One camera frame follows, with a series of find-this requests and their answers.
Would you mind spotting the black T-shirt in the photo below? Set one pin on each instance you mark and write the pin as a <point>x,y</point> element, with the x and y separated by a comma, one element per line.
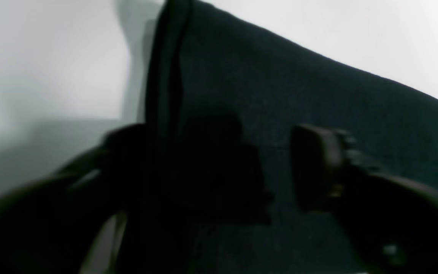
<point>216,192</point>

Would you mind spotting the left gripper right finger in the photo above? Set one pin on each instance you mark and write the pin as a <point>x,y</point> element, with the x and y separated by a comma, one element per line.
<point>391,221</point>

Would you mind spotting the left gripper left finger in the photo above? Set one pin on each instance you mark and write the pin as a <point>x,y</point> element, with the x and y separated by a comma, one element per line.
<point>48,226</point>

